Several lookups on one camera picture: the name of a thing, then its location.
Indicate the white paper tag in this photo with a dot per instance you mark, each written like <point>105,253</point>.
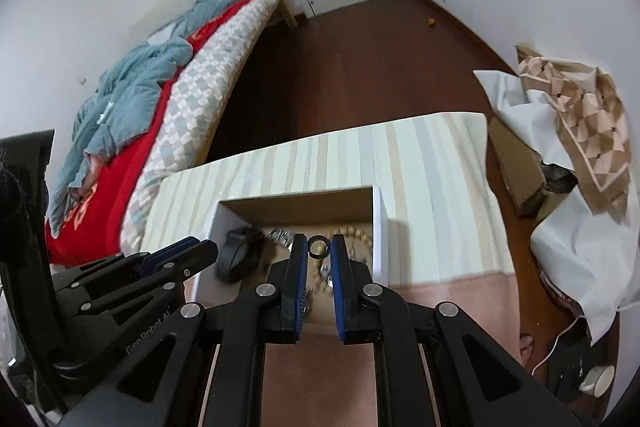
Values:
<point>104,114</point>

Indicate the black smartwatch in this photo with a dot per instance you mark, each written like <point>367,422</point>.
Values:
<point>235,257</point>

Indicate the beige patterned scarf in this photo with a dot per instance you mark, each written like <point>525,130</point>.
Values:
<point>590,122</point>

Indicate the wooden bed frame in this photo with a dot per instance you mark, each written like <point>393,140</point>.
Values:
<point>287,13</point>

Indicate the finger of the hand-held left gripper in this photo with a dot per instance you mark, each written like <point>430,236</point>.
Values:
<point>195,259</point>
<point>170,252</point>

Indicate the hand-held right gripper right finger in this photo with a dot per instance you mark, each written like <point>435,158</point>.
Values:
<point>340,287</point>

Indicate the floral patterned cloth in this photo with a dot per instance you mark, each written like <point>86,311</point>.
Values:
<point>565,302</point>

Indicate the white cloth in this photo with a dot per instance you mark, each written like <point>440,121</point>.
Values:
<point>575,247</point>

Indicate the white round object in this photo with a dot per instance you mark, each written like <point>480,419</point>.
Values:
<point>597,379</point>

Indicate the brown cardboard box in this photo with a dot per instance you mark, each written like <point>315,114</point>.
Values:
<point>520,167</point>

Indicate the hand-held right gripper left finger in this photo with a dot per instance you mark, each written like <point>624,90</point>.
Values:
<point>300,277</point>

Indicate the blue blanket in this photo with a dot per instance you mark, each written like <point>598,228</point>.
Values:
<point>130,97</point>

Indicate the checkered quilt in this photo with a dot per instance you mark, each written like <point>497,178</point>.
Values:
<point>200,92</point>

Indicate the white cardboard box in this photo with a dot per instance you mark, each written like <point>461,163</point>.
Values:
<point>382,232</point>

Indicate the bed with red blanket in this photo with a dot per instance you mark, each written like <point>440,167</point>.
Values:
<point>115,187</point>

